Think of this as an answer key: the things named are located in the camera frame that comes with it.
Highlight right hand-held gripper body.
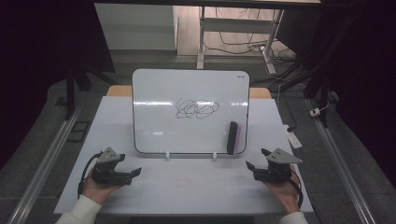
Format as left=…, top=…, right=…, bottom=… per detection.
left=253, top=147, right=304, bottom=185

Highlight wooden board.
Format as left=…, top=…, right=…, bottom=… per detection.
left=106, top=85, right=273, bottom=100

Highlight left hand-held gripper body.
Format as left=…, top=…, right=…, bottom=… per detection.
left=91, top=147, right=134, bottom=187

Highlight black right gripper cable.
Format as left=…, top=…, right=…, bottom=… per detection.
left=289, top=168, right=304, bottom=210

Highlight black stand legs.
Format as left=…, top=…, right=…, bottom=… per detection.
left=55, top=60, right=117, bottom=121
left=269, top=12, right=359, bottom=129

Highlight person's left hand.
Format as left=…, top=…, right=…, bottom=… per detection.
left=80, top=170, right=123, bottom=205

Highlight white whiteboard with black rim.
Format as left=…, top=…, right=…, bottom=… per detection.
left=132, top=68, right=251, bottom=156

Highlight dark curtain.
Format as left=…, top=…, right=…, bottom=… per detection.
left=292, top=0, right=396, bottom=188
left=0, top=0, right=117, bottom=171

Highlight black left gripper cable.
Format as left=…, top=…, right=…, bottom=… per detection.
left=77, top=150, right=104, bottom=200

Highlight black floor cables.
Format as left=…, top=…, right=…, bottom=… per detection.
left=204, top=7, right=298, bottom=64

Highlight black and purple eraser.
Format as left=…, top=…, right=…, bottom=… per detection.
left=226, top=120, right=243, bottom=156

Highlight white power strip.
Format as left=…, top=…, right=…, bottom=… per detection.
left=282, top=123, right=304, bottom=150

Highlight person's right hand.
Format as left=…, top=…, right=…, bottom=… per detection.
left=262, top=163, right=302, bottom=215

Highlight white cabinet panel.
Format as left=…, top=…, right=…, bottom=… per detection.
left=94, top=3, right=179, bottom=51

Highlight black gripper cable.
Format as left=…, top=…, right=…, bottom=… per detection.
left=289, top=168, right=304, bottom=210
left=77, top=150, right=104, bottom=200

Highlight black floor frame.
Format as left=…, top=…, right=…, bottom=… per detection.
left=66, top=119, right=92, bottom=144

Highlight aluminium rail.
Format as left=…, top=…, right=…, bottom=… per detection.
left=7, top=104, right=84, bottom=224
left=305, top=96, right=378, bottom=224

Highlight white desk frame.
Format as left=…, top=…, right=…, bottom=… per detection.
left=196, top=6, right=285, bottom=76

